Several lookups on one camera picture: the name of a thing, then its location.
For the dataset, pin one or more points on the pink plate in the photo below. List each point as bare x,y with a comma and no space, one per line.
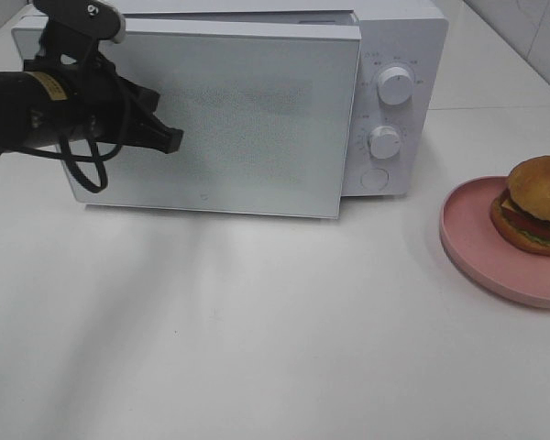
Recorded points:
473,244

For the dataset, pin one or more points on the burger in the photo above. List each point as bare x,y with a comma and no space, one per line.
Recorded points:
521,213

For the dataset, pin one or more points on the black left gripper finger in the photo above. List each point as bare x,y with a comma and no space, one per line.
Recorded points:
149,132

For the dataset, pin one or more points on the white timer knob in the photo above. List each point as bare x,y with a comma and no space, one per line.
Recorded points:
384,142

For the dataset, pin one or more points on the white power knob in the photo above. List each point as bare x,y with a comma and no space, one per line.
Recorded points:
395,85

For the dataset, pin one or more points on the white microwave door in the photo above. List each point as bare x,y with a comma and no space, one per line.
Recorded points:
264,104

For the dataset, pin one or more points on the white microwave oven body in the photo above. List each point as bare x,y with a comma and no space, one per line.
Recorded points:
410,34

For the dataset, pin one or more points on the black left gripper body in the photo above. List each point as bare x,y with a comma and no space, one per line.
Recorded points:
107,108

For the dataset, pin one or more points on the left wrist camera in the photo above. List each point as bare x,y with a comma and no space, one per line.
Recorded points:
98,20

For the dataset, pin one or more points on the round door release button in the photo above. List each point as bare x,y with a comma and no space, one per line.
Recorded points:
374,179

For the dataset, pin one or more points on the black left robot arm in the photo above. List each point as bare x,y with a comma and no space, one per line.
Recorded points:
41,105

